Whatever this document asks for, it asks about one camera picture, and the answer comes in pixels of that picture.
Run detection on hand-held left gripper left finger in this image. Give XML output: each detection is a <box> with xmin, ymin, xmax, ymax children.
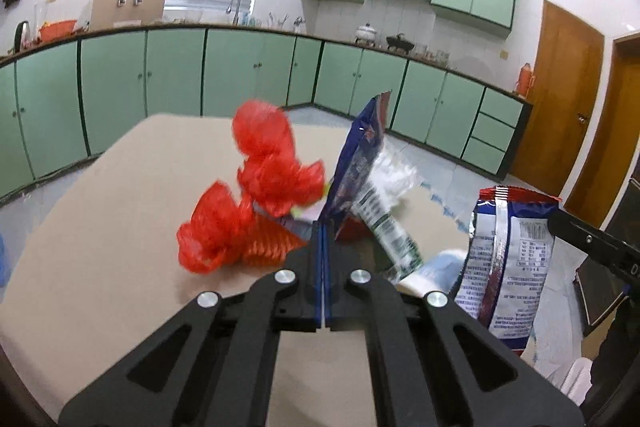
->
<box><xmin>59</xmin><ymin>221</ymin><xmax>325</xmax><ymax>427</ymax></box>

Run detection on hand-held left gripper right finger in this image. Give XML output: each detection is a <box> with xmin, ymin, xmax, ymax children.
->
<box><xmin>325</xmin><ymin>226</ymin><xmax>585</xmax><ymax>427</ymax></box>

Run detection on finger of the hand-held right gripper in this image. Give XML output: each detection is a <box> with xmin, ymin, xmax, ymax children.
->
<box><xmin>546</xmin><ymin>208</ymin><xmax>640</xmax><ymax>284</ymax></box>

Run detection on red paper cup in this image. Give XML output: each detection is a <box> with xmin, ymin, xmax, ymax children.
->
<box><xmin>239</xmin><ymin>214</ymin><xmax>372</xmax><ymax>267</ymax></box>

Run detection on green white packet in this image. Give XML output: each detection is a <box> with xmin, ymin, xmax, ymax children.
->
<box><xmin>350</xmin><ymin>186</ymin><xmax>426</xmax><ymax>286</ymax></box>

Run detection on blue red snack packet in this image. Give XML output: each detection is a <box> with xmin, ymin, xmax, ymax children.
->
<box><xmin>456</xmin><ymin>185</ymin><xmax>564</xmax><ymax>356</ymax></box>

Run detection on red plastic bag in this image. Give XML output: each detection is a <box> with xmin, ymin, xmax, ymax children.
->
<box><xmin>176</xmin><ymin>99</ymin><xmax>327</xmax><ymax>276</ymax></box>

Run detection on clear plastic bag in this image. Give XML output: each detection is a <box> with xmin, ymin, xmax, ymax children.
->
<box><xmin>372</xmin><ymin>142</ymin><xmax>424</xmax><ymax>208</ymax></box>

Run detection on white plastic wrapper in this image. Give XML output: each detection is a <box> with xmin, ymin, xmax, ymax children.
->
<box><xmin>397</xmin><ymin>249</ymin><xmax>469</xmax><ymax>302</ymax></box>

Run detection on wooden door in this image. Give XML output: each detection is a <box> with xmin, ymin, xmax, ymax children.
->
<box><xmin>509</xmin><ymin>0</ymin><xmax>606</xmax><ymax>198</ymax></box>
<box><xmin>562</xmin><ymin>31</ymin><xmax>640</xmax><ymax>231</ymax></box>

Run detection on white plastic bag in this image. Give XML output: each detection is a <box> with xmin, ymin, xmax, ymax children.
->
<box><xmin>549</xmin><ymin>357</ymin><xmax>597</xmax><ymax>409</ymax></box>

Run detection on orange thermos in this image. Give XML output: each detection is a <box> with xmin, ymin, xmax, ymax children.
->
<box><xmin>514</xmin><ymin>62</ymin><xmax>536</xmax><ymax>98</ymax></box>

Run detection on row of glass cups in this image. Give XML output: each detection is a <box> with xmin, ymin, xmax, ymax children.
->
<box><xmin>414</xmin><ymin>44</ymin><xmax>452</xmax><ymax>64</ymax></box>

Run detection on white cooking pot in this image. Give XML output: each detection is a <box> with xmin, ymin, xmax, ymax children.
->
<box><xmin>354</xmin><ymin>22</ymin><xmax>377</xmax><ymax>46</ymax></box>

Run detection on black wok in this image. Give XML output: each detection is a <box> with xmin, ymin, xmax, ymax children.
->
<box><xmin>385</xmin><ymin>33</ymin><xmax>414</xmax><ymax>53</ymax></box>

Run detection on green base cabinets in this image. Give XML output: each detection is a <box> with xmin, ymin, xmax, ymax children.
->
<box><xmin>0</xmin><ymin>23</ymin><xmax>534</xmax><ymax>208</ymax></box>

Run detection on brown cardboard board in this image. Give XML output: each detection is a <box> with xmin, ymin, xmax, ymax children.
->
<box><xmin>89</xmin><ymin>0</ymin><xmax>171</xmax><ymax>30</ymax></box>

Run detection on orange plastic basin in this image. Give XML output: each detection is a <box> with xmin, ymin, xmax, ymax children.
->
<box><xmin>38</xmin><ymin>20</ymin><xmax>79</xmax><ymax>42</ymax></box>

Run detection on dark steel faucet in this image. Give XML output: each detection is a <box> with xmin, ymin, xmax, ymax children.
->
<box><xmin>12</xmin><ymin>20</ymin><xmax>31</xmax><ymax>54</ymax></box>

